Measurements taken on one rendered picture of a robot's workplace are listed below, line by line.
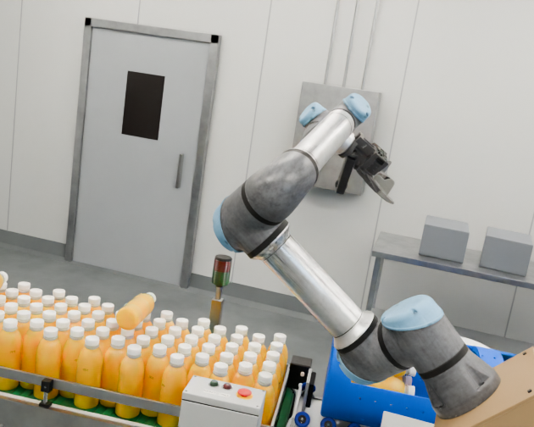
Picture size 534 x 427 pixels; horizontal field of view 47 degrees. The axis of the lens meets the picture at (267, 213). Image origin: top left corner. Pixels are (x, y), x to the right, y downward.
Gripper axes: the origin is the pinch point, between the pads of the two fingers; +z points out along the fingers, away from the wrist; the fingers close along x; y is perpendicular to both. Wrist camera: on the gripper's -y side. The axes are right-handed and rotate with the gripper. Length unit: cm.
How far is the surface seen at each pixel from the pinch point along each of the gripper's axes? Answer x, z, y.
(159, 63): 343, -73, -163
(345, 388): -40, 17, -37
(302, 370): -14, 22, -61
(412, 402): -42, 32, -27
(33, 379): -42, -47, -97
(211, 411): -56, -12, -55
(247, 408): -56, -6, -47
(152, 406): -46, -19, -77
